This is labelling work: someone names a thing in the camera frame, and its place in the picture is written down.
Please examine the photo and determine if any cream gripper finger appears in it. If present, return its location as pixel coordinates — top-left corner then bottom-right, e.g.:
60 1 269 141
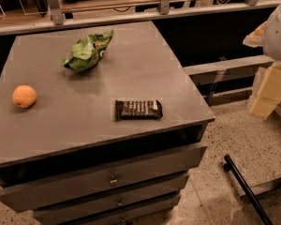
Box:
248 61 281 119

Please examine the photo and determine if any dark chocolate rxbar wrapper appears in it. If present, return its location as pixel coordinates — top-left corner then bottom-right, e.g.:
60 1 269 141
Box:
115 99 163 120

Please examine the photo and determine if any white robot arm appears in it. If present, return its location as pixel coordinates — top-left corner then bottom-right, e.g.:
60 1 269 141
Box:
243 4 281 119

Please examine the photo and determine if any grey low bench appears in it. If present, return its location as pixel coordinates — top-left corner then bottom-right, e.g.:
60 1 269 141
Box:
185 55 273 106

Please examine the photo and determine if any black metal bar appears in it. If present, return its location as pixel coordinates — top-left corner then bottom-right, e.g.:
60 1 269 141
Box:
224 155 274 225

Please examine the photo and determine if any top drawer front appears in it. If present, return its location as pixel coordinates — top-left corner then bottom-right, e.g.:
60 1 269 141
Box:
0 142 207 212

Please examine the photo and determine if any drawer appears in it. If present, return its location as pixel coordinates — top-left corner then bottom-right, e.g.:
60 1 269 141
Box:
34 172 188 225
0 142 207 212
69 193 180 225

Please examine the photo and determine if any middle drawer front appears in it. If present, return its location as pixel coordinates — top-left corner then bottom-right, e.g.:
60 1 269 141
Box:
34 172 188 225

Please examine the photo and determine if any bottom drawer front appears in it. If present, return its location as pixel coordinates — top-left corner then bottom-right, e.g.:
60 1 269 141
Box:
69 193 180 225

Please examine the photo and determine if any grey drawer cabinet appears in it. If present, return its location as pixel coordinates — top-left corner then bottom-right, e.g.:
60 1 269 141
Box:
0 21 216 225

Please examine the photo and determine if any green chip bag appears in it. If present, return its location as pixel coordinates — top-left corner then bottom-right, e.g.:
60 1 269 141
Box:
61 30 113 72

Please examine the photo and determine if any orange fruit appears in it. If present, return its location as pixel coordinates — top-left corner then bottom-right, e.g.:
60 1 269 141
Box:
12 85 37 108

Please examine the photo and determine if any metal railing frame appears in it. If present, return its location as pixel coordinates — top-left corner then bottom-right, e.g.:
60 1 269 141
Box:
0 0 281 36

